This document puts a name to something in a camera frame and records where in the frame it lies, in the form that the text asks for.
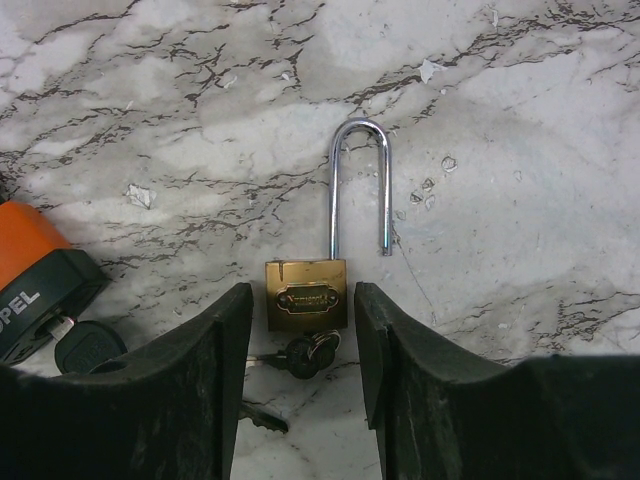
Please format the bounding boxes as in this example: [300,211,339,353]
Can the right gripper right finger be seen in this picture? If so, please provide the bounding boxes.
[354,282,639,479]

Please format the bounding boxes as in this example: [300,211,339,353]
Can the orange black padlock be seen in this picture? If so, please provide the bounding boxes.
[1,201,109,365]

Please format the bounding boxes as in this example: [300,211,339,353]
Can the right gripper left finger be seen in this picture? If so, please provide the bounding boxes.
[1,283,253,479]

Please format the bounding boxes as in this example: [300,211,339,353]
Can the keys of brass padlock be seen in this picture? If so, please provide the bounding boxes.
[239,330,341,434]

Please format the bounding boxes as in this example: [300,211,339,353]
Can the black keys of orange padlock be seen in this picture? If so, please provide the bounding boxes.
[46,316,127,374]

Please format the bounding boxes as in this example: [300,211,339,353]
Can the brass padlock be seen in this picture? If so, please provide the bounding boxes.
[265,118,392,333]

